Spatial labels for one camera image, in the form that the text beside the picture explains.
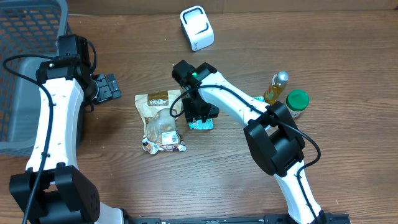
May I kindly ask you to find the teal white snack packet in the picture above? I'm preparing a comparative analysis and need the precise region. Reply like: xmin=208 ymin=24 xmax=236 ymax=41
xmin=188 ymin=118 xmax=214 ymax=130

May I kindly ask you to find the beige brown paper pouch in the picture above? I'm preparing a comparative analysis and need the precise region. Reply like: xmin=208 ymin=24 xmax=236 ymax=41
xmin=135 ymin=90 xmax=182 ymax=141

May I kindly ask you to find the brown patterned snack packet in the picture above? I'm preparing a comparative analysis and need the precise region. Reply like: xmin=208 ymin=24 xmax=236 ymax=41
xmin=142 ymin=131 xmax=187 ymax=154

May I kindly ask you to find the green white tissue pack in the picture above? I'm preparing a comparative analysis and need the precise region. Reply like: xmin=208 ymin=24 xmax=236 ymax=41
xmin=254 ymin=96 xmax=265 ymax=102

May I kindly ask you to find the clear bottle yellow liquid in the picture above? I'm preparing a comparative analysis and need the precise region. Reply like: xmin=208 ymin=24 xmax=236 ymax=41
xmin=263 ymin=71 xmax=289 ymax=105

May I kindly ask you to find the green lid white jar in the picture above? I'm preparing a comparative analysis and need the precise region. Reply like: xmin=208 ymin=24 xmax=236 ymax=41
xmin=285 ymin=90 xmax=310 ymax=118

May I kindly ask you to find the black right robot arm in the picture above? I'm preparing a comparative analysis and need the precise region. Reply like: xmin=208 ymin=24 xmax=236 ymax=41
xmin=172 ymin=60 xmax=324 ymax=223

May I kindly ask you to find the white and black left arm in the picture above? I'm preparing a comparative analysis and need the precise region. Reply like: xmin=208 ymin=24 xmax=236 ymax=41
xmin=9 ymin=54 xmax=128 ymax=223

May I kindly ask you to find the white barcode scanner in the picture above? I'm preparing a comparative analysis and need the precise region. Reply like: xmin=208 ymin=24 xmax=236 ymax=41
xmin=180 ymin=5 xmax=215 ymax=52

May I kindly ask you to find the grey plastic mesh basket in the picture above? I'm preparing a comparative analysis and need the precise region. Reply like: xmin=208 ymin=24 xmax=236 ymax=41
xmin=1 ymin=0 xmax=72 ymax=156

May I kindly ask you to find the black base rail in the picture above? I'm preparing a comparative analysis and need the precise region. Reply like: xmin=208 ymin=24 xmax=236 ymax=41
xmin=124 ymin=213 xmax=351 ymax=224

